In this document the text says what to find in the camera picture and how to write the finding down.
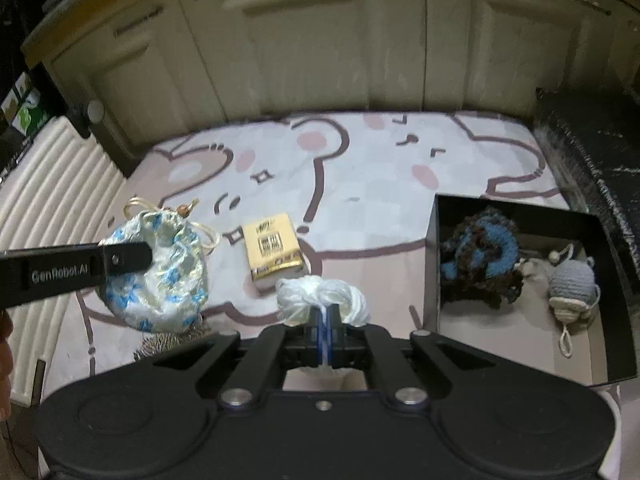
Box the green and white carton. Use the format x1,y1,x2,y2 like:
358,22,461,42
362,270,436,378
0,72,51,136

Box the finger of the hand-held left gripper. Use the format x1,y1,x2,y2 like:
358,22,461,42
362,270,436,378
97,240,153,278

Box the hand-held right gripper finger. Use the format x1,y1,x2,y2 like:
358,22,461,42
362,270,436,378
326,308,506,408
137,308,325,408

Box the blue floral drawstring pouch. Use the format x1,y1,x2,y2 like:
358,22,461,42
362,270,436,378
100,197,221,333

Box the small yellow box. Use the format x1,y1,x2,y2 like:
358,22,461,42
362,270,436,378
241,212,305,283

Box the white ribbed suitcase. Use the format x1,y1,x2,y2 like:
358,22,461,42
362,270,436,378
0,100,126,406

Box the white yarn ball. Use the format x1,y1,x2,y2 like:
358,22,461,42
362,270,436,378
276,275,372,326

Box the black box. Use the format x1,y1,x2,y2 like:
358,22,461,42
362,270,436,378
422,193,640,388

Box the bear print blanket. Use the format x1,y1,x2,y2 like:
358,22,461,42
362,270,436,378
75,110,621,480

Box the grey crochet mouse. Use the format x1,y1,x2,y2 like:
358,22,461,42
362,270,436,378
545,242,601,358

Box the black wrapped bench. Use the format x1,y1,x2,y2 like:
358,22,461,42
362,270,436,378
532,87,640,261

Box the cream cabinet door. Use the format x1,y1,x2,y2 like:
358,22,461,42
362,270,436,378
47,0,226,151
600,5,640,101
177,0,431,126
425,0,621,116

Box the metal cabinet handle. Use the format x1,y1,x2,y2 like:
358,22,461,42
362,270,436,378
562,0,612,15
114,5,166,36

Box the dark crochet yarn piece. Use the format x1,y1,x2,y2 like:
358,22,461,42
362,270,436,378
439,207,526,311

